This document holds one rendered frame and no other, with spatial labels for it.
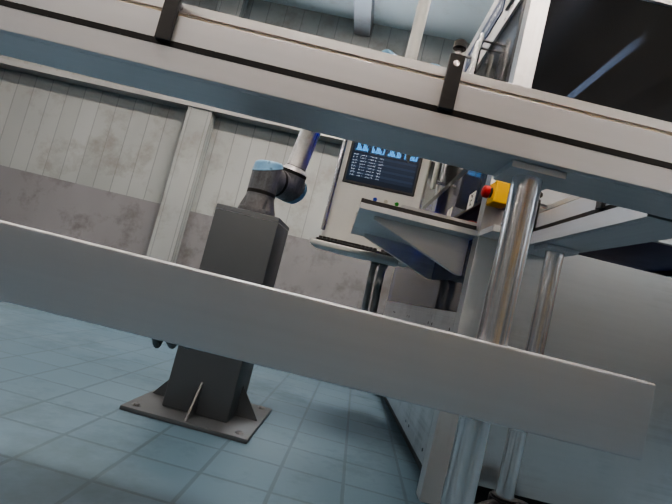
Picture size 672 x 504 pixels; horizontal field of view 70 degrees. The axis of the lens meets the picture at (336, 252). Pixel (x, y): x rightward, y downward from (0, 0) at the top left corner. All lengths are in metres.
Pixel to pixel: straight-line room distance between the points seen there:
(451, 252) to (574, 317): 0.44
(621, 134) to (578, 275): 0.91
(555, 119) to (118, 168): 5.96
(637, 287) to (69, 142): 6.27
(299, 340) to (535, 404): 0.38
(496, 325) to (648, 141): 0.37
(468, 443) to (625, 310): 1.09
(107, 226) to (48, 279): 5.54
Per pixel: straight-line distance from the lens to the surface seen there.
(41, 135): 7.11
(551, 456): 1.78
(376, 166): 2.67
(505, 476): 1.50
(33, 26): 0.96
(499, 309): 0.81
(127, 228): 6.28
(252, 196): 1.91
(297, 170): 2.03
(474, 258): 1.62
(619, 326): 1.81
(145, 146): 6.43
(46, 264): 0.87
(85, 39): 0.91
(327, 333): 0.75
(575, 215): 1.30
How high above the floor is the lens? 0.57
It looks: 5 degrees up
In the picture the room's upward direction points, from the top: 14 degrees clockwise
